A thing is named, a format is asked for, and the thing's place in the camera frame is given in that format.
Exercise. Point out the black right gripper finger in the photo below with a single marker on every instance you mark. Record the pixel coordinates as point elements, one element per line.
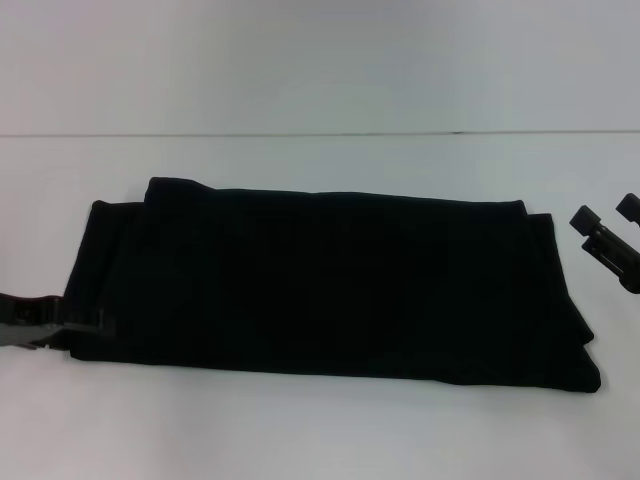
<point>629,206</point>
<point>607,247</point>

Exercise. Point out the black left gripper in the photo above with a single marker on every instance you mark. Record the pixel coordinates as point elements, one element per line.
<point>25,320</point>

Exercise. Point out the black shirt with FREE print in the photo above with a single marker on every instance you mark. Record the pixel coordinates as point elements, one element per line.
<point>325,290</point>

